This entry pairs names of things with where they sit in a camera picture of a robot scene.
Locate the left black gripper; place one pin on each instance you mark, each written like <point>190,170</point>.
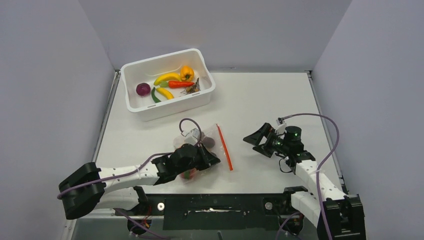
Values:
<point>207,159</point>

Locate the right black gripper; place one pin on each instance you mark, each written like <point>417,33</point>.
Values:
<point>269,133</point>

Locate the clear zip top bag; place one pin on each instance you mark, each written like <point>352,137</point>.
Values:
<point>220,149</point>

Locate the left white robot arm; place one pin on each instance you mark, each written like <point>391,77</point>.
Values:
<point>91,187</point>

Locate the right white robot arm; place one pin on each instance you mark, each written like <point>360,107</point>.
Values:
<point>335,214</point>

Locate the fake peach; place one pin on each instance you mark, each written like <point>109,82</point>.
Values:
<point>188,174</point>

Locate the dark purple fake fruit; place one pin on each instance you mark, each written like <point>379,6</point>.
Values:
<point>208,142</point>

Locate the green fake chili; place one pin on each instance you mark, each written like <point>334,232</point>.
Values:
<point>153,96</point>

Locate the small yellow fake banana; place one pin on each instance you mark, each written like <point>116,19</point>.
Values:
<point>164,92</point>

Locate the brown fake berry twig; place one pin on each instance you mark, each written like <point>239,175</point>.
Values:
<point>193,88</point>

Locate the orange fake carrot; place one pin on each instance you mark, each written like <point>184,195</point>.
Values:
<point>174,84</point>

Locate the purple fake onion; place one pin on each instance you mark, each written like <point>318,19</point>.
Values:
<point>143,89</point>

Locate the orange yellow fake pepper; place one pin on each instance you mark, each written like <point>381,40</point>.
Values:
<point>187,73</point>

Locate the white plastic bin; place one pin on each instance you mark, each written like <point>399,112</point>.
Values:
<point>147,70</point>

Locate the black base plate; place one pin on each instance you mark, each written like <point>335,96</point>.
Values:
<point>215,211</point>

